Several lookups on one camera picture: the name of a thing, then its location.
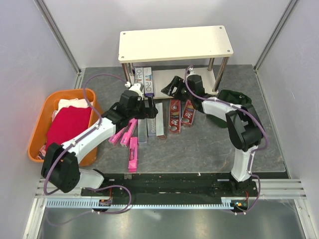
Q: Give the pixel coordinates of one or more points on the silver toothpaste box small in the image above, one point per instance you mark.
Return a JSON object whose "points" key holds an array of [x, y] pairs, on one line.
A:
{"points": [[142, 131]]}

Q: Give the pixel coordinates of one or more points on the red 3d toothpaste box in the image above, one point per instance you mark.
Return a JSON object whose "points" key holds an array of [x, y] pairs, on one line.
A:
{"points": [[188, 114], [174, 116]]}

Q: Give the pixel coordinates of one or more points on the pink toothpaste box middle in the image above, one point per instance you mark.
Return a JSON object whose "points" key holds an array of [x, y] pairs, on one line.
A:
{"points": [[129, 133]]}

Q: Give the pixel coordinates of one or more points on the pink toothpaste box lower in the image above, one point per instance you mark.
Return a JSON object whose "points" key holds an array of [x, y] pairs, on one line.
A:
{"points": [[133, 155]]}

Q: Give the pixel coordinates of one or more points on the black baseball cap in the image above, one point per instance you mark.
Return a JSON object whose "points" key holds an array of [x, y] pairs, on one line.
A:
{"points": [[229, 96]]}

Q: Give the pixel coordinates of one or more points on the purple silver toothpaste box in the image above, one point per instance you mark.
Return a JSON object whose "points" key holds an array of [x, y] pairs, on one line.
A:
{"points": [[139, 75], [148, 82]]}

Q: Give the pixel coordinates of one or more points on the white two-tier shelf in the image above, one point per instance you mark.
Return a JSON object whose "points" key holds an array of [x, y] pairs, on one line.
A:
{"points": [[172, 44]]}

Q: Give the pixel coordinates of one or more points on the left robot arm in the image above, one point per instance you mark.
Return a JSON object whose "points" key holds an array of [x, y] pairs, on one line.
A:
{"points": [[61, 164]]}

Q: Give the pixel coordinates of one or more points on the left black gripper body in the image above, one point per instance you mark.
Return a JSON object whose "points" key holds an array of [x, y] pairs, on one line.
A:
{"points": [[140, 111]]}

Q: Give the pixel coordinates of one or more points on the silver red toothpaste box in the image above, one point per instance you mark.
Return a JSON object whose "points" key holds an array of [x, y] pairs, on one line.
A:
{"points": [[160, 122]]}

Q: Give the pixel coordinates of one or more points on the orange plastic bin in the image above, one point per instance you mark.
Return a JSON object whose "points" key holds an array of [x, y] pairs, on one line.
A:
{"points": [[45, 120]]}

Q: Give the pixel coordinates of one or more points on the pink toothpaste box left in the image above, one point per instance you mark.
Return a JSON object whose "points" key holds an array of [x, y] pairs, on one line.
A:
{"points": [[121, 136]]}

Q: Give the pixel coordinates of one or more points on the white pink cloth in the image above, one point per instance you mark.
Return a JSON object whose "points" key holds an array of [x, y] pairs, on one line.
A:
{"points": [[64, 103]]}

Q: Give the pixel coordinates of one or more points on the pink toothpaste box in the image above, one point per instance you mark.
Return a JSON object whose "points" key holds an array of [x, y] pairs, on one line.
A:
{"points": [[129, 133], [133, 155], [121, 136]]}

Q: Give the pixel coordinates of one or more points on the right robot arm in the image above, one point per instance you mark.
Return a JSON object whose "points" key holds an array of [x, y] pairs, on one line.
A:
{"points": [[243, 124]]}

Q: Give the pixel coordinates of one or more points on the red cloth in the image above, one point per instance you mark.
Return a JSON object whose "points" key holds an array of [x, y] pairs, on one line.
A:
{"points": [[68, 123]]}

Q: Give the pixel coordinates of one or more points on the silver Protefix toothpaste box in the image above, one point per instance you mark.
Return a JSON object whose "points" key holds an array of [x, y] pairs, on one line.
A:
{"points": [[151, 125]]}

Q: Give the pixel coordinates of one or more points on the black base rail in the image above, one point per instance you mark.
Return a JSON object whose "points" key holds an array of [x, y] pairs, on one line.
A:
{"points": [[211, 184]]}

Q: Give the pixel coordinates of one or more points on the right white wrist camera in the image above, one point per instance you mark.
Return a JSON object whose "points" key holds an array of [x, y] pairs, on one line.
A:
{"points": [[189, 71]]}

